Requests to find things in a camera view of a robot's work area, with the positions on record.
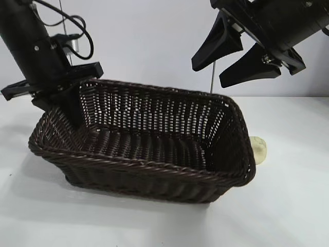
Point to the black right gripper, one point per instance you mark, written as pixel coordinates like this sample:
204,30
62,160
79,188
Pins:
277,20

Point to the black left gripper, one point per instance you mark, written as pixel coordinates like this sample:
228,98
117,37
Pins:
38,61

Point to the pale yellow egg yolk pastry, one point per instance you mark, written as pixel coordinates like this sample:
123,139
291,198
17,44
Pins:
259,150

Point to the dark brown woven basket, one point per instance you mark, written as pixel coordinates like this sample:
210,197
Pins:
154,159

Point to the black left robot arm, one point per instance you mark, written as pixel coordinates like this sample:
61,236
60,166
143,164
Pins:
18,15

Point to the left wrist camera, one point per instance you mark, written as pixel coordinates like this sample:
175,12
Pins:
73,43

